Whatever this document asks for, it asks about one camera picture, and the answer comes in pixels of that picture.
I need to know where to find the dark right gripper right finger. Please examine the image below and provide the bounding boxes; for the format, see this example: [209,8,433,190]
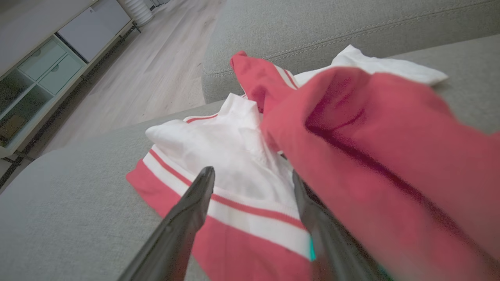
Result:
[292,170,391,281]

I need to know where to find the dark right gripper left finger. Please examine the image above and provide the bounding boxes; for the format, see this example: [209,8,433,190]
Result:
[117,167,215,281]

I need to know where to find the red white basketball jersey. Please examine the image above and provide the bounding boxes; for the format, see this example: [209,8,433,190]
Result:
[126,44,500,281]

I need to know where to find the grey fabric sofa seat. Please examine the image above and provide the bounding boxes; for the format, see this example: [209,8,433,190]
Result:
[0,33,500,281]

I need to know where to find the pale cabinet drawer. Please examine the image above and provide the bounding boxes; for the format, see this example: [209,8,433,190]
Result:
[38,54,84,95]
[18,39,67,80]

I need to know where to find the grey fabric sofa cushion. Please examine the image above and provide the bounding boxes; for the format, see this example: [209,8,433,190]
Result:
[201,0,500,104]

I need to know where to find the white cabinet door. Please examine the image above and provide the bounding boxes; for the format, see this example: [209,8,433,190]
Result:
[58,0,131,62]

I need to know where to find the white ribbed vase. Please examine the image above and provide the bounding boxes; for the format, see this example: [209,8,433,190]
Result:
[124,0,155,27]

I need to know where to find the white low cabinet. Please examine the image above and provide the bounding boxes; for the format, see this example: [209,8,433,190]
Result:
[0,0,135,158]

